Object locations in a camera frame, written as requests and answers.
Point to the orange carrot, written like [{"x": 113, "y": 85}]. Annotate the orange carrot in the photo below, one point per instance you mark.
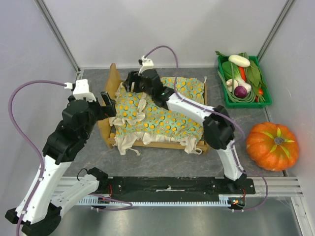
[{"x": 242, "y": 72}]

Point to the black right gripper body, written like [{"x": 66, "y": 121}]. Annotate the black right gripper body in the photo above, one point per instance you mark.
[{"x": 133, "y": 80}]

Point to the white cable duct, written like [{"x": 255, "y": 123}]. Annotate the white cable duct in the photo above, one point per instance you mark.
[{"x": 222, "y": 202}]

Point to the green long beans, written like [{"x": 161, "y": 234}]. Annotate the green long beans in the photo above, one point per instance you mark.
[{"x": 249, "y": 99}]

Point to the orange pumpkin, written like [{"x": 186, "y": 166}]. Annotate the orange pumpkin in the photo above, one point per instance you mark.
[{"x": 272, "y": 146}]

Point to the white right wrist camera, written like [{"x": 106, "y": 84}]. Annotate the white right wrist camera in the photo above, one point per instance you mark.
[{"x": 145, "y": 64}]

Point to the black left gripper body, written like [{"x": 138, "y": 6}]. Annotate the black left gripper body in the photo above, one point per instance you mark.
[{"x": 95, "y": 108}]

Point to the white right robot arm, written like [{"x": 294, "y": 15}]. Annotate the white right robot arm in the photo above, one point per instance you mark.
[{"x": 218, "y": 127}]

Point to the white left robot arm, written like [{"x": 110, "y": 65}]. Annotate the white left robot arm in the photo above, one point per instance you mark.
[{"x": 40, "y": 213}]

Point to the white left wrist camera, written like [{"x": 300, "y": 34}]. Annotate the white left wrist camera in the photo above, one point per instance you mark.
[{"x": 81, "y": 90}]

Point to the purple onion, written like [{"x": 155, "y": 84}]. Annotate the purple onion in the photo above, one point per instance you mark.
[{"x": 240, "y": 92}]

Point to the lemon print cushion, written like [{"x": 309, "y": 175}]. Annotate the lemon print cushion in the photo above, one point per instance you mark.
[{"x": 164, "y": 126}]

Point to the green plastic crate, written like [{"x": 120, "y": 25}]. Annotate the green plastic crate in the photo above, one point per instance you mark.
[{"x": 260, "y": 101}]

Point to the wooden pet bed frame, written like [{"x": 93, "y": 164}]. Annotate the wooden pet bed frame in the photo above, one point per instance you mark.
[{"x": 108, "y": 132}]

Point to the white eggplant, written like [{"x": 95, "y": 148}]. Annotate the white eggplant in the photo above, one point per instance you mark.
[{"x": 239, "y": 61}]

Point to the white mushroom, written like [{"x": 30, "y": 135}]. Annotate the white mushroom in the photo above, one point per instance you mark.
[{"x": 231, "y": 84}]

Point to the white rope tie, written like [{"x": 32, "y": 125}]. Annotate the white rope tie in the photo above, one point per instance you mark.
[
  {"x": 136, "y": 151},
  {"x": 198, "y": 151}
]

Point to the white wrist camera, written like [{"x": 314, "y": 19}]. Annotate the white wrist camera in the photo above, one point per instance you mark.
[
  {"x": 81, "y": 90},
  {"x": 145, "y": 64}
]

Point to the small lemon print pillow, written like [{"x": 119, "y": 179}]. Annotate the small lemon print pillow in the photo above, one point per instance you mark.
[{"x": 130, "y": 108}]

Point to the green spinach leaves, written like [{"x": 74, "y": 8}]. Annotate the green spinach leaves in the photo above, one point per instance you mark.
[{"x": 253, "y": 72}]

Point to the white front rope tie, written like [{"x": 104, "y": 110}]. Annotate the white front rope tie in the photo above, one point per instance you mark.
[{"x": 136, "y": 151}]

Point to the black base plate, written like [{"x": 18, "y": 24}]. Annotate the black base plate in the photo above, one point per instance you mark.
[{"x": 173, "y": 189}]

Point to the bok choy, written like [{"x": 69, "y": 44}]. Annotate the bok choy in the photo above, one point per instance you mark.
[{"x": 230, "y": 69}]

